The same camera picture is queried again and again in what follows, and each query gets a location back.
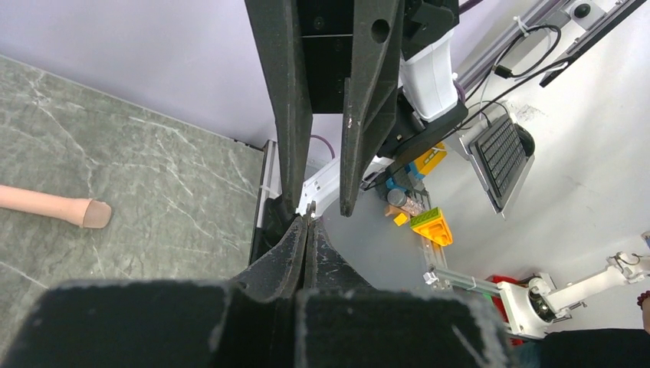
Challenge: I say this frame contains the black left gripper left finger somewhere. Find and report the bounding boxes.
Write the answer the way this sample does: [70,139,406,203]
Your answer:
[2,217,309,367]

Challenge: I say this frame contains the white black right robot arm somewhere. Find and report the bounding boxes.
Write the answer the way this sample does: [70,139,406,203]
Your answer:
[246,1,468,216]

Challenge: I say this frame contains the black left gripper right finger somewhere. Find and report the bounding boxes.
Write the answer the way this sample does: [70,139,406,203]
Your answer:
[294,222,514,367]

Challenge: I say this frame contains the beige wooden pestle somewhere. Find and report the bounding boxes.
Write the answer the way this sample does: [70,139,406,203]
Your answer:
[1,186,112,229]

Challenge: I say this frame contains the grey computer keyboard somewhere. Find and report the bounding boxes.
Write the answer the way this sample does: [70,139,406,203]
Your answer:
[460,113,536,218]

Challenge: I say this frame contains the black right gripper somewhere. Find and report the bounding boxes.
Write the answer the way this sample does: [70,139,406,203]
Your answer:
[245,0,405,217]

